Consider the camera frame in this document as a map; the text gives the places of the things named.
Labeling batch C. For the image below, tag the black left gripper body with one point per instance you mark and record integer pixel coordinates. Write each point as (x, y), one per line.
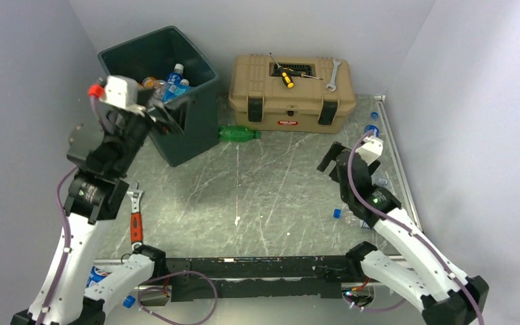
(132, 130)

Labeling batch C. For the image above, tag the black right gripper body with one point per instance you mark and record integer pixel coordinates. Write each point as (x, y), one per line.
(344, 195)

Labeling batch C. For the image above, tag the blue label water bottle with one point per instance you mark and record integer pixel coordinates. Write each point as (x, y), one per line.
(176, 76)

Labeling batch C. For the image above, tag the orange juice bottle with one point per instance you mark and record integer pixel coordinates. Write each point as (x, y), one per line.
(150, 82)

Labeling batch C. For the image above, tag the crushed Pepsi bottle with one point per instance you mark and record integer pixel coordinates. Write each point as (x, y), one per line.
(350, 219)

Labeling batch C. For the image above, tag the dark green plastic bin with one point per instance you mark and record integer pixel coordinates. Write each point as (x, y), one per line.
(154, 55)

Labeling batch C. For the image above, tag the crushed blue label bottle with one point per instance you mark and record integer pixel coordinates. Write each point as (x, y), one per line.
(165, 92)

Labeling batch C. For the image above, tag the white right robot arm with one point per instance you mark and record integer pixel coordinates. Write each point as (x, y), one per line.
(439, 290)

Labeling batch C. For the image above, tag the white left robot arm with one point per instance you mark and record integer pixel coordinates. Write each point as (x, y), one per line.
(90, 208)

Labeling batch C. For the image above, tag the blue label bottle far right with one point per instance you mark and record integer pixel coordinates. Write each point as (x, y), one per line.
(373, 125)

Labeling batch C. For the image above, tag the green plastic bottle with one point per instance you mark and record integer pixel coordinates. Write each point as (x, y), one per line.
(234, 133)

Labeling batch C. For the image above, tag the silver open-end wrench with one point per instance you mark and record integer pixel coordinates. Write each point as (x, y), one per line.
(331, 86)

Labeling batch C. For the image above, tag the yellow black screwdriver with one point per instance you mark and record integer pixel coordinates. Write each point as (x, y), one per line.
(286, 79)

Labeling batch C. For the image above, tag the tan plastic toolbox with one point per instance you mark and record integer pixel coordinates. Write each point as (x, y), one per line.
(261, 101)

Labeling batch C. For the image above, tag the thin dark screwdriver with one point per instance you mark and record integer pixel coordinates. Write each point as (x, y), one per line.
(301, 74)

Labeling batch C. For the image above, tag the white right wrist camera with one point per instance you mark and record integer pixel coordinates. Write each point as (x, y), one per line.
(371, 149)

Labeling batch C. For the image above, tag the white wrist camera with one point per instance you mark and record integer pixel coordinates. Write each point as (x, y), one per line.
(371, 149)
(119, 92)

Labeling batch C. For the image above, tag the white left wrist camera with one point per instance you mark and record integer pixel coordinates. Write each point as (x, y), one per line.
(119, 92)

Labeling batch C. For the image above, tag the red handle adjustable wrench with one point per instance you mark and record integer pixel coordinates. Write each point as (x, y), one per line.
(136, 226)

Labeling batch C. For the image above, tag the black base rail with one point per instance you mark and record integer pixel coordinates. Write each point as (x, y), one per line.
(189, 279)

